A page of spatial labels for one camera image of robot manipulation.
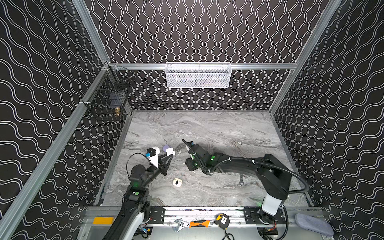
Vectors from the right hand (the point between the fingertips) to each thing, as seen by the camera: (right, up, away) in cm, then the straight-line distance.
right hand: (189, 162), depth 87 cm
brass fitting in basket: (-39, +29, -5) cm, 49 cm away
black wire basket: (-51, +39, +5) cm, 64 cm away
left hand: (-7, +6, -13) cm, 16 cm away
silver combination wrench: (+30, -11, -2) cm, 32 cm away
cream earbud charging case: (-7, -10, -4) cm, 13 cm away
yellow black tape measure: (+16, -24, -17) cm, 33 cm away
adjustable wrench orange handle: (-4, -26, -16) cm, 31 cm away
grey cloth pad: (+59, -25, -17) cm, 67 cm away
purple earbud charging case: (-16, +7, +14) cm, 22 cm away
